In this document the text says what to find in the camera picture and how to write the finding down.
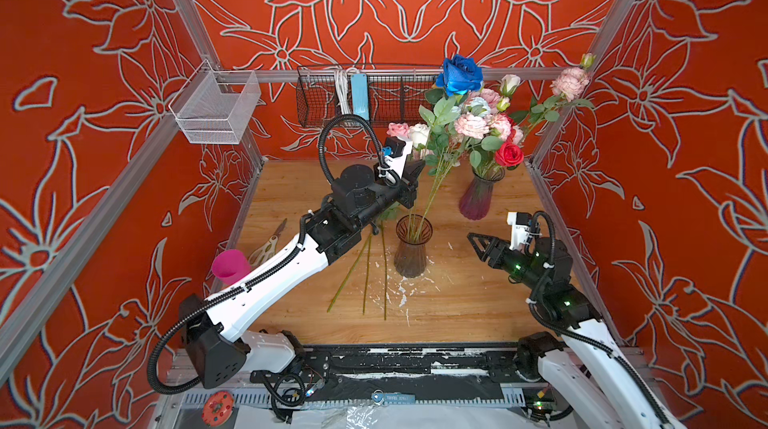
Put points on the brown ribbed glass vase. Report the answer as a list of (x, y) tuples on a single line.
[(414, 231)]

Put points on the single pink rose stem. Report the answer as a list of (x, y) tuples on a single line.
[(399, 130)]

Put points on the pink plastic cup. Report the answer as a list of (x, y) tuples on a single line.
[(230, 266)]

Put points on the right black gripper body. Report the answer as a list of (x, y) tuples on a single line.
[(518, 265)]

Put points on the purple ribbed glass vase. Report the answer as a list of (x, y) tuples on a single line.
[(476, 201)]

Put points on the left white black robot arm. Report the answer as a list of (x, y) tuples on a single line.
[(213, 328)]

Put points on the beige handled scissors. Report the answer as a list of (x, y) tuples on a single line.
[(267, 250)]

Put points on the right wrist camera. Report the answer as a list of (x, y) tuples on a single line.
[(520, 229)]

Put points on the blue rose stem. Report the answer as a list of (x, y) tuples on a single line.
[(459, 76)]

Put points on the light blue box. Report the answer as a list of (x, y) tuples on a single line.
[(360, 95)]

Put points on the pink double rose stem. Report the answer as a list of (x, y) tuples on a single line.
[(490, 96)]

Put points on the white pink rose stem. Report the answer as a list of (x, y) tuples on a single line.
[(508, 86)]

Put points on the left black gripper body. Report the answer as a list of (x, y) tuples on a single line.
[(383, 195)]

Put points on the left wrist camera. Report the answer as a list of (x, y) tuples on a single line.
[(392, 158)]

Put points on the clear plastic wall bin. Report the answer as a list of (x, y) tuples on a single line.
[(216, 106)]

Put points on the pale peach rose stem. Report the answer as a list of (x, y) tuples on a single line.
[(367, 272)]

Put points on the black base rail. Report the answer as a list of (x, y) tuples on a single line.
[(435, 372)]

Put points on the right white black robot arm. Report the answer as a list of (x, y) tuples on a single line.
[(575, 354)]

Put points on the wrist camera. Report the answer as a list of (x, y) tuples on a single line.
[(520, 229), (392, 158)]

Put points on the black wire wall basket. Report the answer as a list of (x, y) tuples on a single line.
[(396, 91)]

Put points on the white cream rose stem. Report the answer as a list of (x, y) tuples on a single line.
[(419, 136)]

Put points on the large pink peony stem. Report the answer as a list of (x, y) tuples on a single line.
[(500, 126)]

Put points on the pink rose bunch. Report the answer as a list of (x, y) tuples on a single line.
[(457, 126)]

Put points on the orange rose stem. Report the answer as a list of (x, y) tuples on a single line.
[(364, 249)]

